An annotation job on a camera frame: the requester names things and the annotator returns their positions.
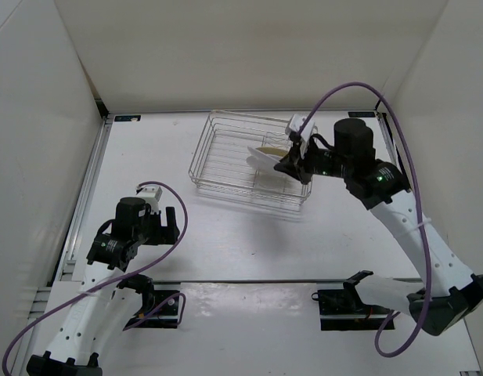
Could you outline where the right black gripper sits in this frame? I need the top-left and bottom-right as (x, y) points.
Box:
(273, 136), (351, 186)

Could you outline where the aluminium table rail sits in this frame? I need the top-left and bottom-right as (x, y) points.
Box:
(28, 116), (112, 320)

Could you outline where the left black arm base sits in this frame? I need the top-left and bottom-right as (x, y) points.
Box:
(123, 287), (186, 331)

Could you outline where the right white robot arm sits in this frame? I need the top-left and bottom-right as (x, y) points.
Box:
(274, 115), (483, 336)

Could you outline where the right blue corner sticker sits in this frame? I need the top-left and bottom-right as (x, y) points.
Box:
(348, 111), (376, 118)

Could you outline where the blue corner sticker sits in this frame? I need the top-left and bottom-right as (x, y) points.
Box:
(348, 111), (376, 118)
(114, 115), (141, 122)

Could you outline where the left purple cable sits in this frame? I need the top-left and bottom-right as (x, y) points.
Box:
(2, 180), (189, 373)

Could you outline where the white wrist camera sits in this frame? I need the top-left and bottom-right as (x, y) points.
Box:
(285, 114), (318, 159)
(136, 184), (163, 215)

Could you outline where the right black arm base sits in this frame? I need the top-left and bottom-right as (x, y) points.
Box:
(311, 270), (389, 331)

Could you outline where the white patterned plate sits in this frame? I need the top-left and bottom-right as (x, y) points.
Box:
(246, 146), (288, 190)

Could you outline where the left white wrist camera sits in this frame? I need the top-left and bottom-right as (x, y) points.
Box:
(136, 184), (163, 215)

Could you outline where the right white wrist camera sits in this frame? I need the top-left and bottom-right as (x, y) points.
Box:
(285, 114), (318, 159)

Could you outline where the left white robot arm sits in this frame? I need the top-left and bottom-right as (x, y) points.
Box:
(26, 197), (180, 375)

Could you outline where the beige plate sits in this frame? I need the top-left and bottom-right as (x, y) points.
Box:
(257, 146), (288, 159)

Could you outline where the left blue corner sticker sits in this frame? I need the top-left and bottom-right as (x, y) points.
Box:
(114, 115), (141, 122)

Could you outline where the silver wire dish rack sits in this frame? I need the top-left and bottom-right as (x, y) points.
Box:
(189, 110), (312, 208)

